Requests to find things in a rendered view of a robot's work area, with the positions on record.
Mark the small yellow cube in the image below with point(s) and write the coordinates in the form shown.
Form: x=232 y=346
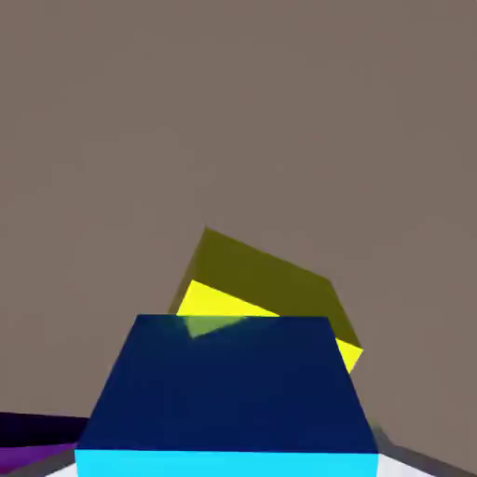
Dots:
x=261 y=275

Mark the small purple cube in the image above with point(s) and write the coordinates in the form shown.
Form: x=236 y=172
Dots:
x=33 y=452

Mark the small cyan cube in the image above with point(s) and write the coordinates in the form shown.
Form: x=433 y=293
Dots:
x=231 y=391

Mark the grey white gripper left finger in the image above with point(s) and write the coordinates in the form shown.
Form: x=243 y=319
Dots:
x=63 y=467

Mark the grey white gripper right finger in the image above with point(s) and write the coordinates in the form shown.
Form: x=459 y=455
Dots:
x=398 y=464

